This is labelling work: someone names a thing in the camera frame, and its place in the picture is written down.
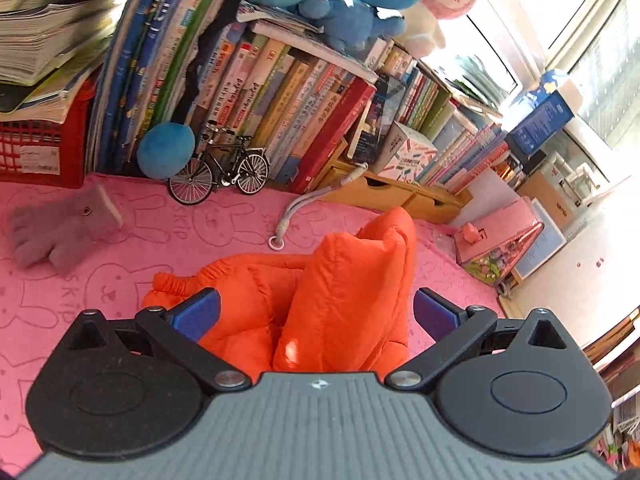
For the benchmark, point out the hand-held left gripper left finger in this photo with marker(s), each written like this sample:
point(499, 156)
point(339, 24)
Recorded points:
point(197, 310)

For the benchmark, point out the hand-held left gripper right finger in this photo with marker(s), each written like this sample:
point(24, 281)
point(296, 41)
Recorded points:
point(434, 312)

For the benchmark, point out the orange puffer jacket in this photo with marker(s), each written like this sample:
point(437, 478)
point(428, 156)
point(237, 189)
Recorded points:
point(340, 285)

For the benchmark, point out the pink bunny-print blanket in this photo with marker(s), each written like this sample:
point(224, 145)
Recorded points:
point(100, 260)

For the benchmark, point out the pink triangular toy house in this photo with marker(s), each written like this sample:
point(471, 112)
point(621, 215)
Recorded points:
point(500, 225)

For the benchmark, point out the wooden desk organizer with drawers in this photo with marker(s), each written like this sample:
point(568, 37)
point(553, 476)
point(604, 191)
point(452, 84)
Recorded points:
point(390, 192)

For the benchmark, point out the blue framed board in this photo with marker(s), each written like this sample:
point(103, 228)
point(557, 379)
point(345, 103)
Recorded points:
point(542, 240)

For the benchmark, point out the black miniature bicycle model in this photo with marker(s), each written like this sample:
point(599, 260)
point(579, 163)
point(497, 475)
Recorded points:
point(252, 172)

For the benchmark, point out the grey knit glove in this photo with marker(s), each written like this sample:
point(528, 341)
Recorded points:
point(60, 235)

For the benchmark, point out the white pencil-print box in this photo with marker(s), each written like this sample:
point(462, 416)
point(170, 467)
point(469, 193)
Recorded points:
point(407, 157)

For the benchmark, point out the row of thin books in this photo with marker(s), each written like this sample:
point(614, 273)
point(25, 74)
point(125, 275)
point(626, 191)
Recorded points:
point(465, 155)

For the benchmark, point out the blue plush ball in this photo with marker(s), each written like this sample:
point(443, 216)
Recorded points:
point(165, 150)

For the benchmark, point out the red plastic crate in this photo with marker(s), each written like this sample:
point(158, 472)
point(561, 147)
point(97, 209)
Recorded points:
point(75, 150)

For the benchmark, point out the blue carton box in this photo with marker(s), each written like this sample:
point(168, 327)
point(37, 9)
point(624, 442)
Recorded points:
point(540, 120)

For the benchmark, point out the row of thick books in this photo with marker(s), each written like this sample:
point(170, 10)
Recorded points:
point(300, 110)

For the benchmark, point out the stack of papers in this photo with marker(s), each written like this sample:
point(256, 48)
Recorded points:
point(45, 35)

